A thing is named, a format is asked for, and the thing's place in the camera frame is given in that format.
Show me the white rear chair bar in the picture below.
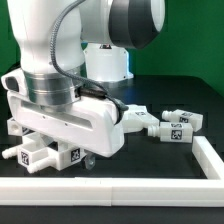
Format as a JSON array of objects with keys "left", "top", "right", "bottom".
[{"left": 121, "top": 104, "right": 160, "bottom": 133}]

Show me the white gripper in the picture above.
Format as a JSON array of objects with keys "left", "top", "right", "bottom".
[{"left": 6, "top": 90, "right": 126, "bottom": 169}]

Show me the white L-shaped fence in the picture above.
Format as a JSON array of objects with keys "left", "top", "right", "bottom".
[{"left": 0, "top": 136, "right": 224, "bottom": 207}]

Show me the white cube nut front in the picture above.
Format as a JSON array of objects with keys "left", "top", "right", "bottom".
[{"left": 7, "top": 118, "right": 23, "bottom": 136}]

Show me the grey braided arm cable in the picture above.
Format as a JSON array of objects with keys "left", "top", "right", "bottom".
[{"left": 49, "top": 0, "right": 129, "bottom": 126}]

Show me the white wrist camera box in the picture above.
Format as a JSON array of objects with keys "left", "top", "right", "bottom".
[{"left": 1, "top": 68, "right": 28, "bottom": 96}]

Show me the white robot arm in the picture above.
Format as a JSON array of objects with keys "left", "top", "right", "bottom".
[{"left": 2, "top": 0, "right": 165, "bottom": 173}]

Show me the white chair seat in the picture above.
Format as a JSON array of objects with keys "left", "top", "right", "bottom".
[{"left": 2, "top": 132, "right": 86, "bottom": 173}]

